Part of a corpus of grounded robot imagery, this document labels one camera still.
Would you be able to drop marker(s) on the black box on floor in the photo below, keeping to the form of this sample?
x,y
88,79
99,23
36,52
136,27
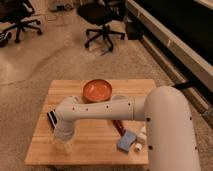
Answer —
x,y
133,32

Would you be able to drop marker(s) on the clear plastic cup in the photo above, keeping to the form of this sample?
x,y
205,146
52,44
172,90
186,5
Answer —
x,y
118,97

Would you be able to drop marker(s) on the wooden table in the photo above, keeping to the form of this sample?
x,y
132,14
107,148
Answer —
x,y
94,141

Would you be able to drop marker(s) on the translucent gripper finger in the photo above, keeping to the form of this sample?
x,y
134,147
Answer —
x,y
62,145

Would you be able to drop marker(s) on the orange bowl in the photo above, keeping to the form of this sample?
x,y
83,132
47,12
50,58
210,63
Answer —
x,y
97,90

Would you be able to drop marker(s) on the black white striped eraser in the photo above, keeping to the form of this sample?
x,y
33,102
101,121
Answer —
x,y
52,118

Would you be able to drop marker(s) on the white bottle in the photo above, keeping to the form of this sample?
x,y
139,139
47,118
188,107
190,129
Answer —
x,y
141,135

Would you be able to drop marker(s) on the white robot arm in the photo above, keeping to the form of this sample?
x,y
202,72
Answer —
x,y
169,127

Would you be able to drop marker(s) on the black office chair centre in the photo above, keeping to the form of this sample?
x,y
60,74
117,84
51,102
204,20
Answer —
x,y
101,14

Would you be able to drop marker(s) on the black office chair left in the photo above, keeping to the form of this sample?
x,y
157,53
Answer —
x,y
14,12

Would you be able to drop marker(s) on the small white cap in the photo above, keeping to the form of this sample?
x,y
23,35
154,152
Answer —
x,y
138,147

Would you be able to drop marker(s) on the red brown marker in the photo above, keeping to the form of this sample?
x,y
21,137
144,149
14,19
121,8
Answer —
x,y
119,126

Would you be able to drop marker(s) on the black office chair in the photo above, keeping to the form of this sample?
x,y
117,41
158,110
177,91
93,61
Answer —
x,y
14,12
101,14

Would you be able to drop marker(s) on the blue sponge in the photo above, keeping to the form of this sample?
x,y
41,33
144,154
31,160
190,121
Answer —
x,y
125,142

